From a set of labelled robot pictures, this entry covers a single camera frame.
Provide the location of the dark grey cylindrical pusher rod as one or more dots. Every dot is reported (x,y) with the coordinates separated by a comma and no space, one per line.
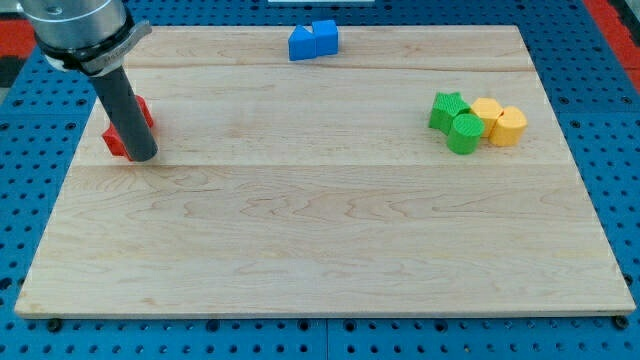
(119,102)

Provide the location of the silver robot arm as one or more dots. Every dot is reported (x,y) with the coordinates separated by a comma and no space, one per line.
(93,37)

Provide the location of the blue triangle block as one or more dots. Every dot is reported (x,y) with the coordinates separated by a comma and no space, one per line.
(301,44)

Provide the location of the blue cube block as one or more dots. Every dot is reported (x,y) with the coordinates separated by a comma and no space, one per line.
(326,37)

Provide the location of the red block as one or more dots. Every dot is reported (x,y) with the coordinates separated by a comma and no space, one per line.
(112,138)

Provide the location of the wooden board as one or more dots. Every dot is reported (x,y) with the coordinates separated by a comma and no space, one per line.
(316,189)

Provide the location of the green star block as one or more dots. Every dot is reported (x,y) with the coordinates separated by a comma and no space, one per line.
(445,108)

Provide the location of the green cylinder block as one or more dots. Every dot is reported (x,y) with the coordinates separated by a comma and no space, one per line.
(465,133)

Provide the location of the yellow hexagon block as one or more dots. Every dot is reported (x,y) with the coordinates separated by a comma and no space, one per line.
(488,110)

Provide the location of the yellow heart block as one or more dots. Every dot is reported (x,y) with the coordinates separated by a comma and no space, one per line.
(509,127)

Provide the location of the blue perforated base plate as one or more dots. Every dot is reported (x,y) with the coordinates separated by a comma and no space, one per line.
(589,66)

